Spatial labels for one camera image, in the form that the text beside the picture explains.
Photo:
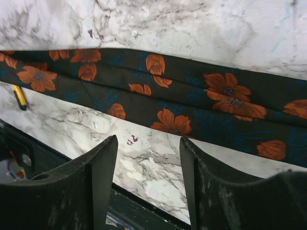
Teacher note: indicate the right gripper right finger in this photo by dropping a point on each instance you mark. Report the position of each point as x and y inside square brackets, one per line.
[221, 197]

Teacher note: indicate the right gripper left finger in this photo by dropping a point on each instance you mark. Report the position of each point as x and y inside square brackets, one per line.
[73, 196]

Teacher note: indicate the black orange floral tie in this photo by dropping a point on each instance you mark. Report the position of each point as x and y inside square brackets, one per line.
[257, 113]

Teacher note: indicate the small yellow black cutter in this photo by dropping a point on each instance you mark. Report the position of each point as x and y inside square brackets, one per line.
[19, 95]

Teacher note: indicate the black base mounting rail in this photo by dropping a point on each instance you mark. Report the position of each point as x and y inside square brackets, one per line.
[22, 157]

